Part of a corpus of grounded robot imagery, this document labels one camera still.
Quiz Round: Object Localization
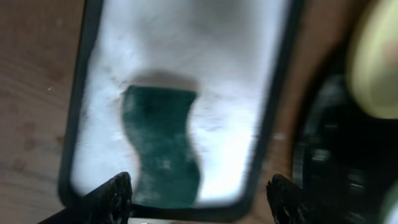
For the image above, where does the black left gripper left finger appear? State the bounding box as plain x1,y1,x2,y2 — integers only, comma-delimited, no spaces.
39,172,132,224

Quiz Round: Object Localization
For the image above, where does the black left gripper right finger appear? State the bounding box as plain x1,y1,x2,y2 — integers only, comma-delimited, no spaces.
266,174,342,224

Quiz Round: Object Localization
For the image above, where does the green scrubbing sponge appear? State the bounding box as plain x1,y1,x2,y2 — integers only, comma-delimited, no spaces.
123,85,200,208

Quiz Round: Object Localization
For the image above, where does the round black serving tray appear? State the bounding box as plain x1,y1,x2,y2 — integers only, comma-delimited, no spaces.
293,53,397,223

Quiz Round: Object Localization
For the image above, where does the yellow plate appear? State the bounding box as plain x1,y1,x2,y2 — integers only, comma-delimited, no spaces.
346,0,397,119

